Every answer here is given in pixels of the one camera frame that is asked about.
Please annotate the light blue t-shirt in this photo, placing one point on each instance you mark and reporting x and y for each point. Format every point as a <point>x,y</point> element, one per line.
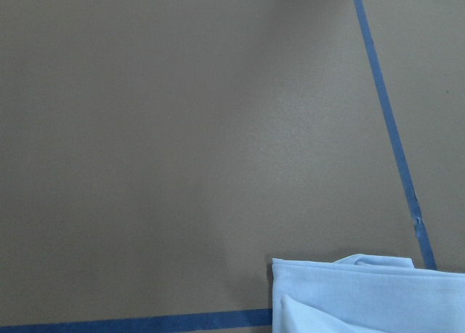
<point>365,293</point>

